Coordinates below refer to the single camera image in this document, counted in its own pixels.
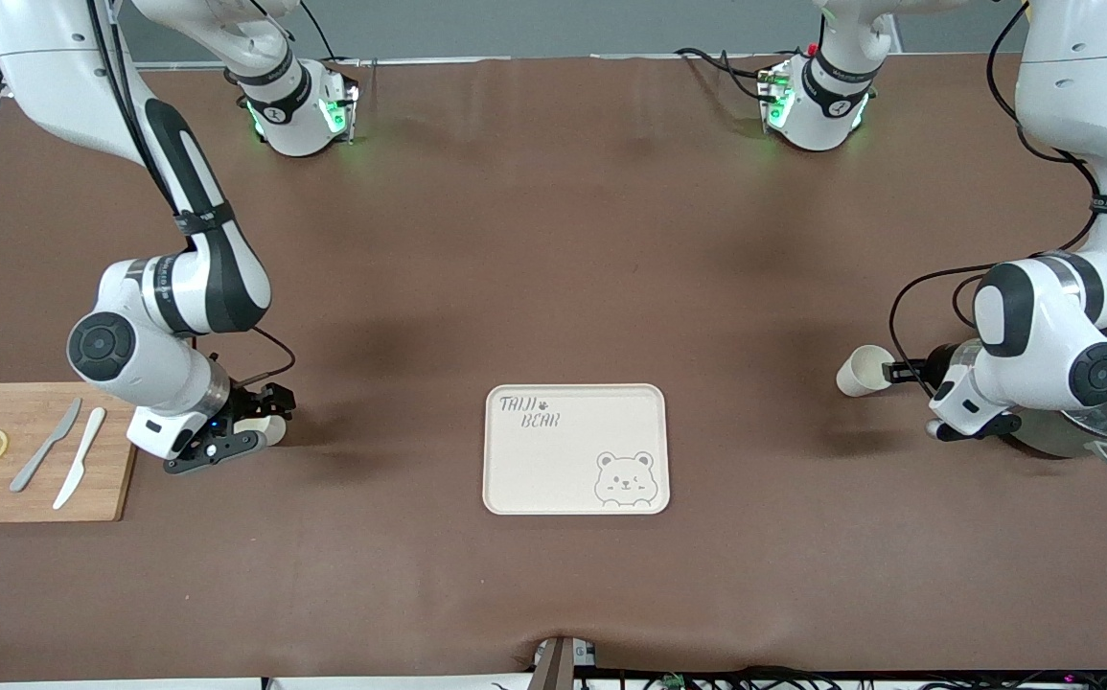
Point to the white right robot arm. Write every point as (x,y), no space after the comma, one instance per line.
(141,355)

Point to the brown table mat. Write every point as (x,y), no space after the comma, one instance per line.
(553,240)

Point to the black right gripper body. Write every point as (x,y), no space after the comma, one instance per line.
(248,401)

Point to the cream tray with bear print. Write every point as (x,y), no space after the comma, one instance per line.
(563,460)

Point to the pale green electric pot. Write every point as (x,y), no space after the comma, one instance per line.
(1061,439)

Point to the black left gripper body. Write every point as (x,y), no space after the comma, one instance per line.
(937,365)

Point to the white plastic knife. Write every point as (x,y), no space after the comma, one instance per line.
(81,455)

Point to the silver table edge rail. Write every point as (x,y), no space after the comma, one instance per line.
(563,60)

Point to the grey plastic knife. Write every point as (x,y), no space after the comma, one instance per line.
(43,448)

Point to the white cup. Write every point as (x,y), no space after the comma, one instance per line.
(273,433)
(860,374)

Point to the bamboo cutting board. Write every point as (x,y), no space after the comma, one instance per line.
(35,498)

